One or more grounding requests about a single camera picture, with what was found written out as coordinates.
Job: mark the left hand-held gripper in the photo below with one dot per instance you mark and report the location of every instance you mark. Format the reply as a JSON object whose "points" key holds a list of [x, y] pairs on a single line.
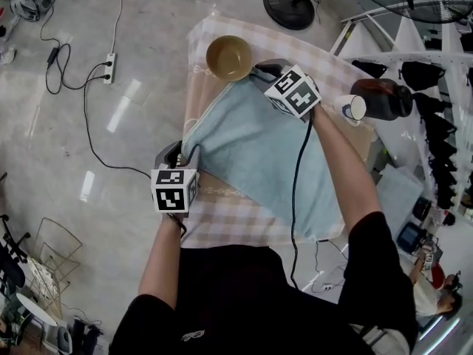
{"points": [[173, 191]]}

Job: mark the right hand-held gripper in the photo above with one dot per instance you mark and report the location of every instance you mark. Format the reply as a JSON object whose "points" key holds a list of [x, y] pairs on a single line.
{"points": [[295, 94]]}

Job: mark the light blue towel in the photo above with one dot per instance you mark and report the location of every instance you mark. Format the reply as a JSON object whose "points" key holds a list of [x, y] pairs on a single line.
{"points": [[258, 150]]}

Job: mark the person's left forearm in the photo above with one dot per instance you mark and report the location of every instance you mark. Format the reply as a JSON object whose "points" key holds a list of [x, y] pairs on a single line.
{"points": [[159, 257]]}

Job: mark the person's right forearm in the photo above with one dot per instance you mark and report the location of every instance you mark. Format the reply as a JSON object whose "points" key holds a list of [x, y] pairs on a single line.
{"points": [[343, 161]]}

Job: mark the brown bowl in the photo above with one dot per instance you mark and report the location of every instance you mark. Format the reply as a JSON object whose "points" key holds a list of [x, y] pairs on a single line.
{"points": [[229, 59]]}

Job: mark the large black floor fan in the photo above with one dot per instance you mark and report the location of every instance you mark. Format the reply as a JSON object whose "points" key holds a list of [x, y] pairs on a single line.
{"points": [[288, 6]]}

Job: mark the black wrist band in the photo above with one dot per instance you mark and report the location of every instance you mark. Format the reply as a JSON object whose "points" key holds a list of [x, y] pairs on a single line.
{"points": [[182, 228]]}

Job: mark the beige checkered floral tablecloth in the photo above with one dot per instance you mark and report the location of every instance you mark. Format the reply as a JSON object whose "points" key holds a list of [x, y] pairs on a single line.
{"points": [[229, 220]]}

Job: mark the white mug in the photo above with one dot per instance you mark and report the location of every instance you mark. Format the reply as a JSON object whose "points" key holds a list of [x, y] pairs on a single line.
{"points": [[356, 107]]}

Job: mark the white power strip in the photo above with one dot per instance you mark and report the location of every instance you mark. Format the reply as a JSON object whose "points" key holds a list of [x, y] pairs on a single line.
{"points": [[109, 69]]}

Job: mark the dark grey thermos jug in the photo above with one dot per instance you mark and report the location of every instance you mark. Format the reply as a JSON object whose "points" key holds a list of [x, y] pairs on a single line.
{"points": [[384, 100]]}

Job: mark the person's black shirt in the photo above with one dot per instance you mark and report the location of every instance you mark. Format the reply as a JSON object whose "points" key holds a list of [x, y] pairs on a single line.
{"points": [[236, 301]]}

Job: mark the pale folded cloth pile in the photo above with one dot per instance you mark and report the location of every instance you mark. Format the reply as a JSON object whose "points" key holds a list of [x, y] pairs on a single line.
{"points": [[401, 191]]}

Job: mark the black cooking pot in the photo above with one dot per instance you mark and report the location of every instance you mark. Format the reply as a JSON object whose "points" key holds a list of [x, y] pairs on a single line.
{"points": [[421, 209]]}

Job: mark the white round side table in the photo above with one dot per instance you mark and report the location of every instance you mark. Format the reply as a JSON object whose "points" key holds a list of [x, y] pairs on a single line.
{"points": [[35, 307]]}

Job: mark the blue cooking pot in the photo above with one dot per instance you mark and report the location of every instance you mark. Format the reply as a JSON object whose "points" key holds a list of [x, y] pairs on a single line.
{"points": [[409, 237]]}

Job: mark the grey waist bag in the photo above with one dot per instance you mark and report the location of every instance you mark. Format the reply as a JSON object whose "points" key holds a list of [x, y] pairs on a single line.
{"points": [[380, 340]]}

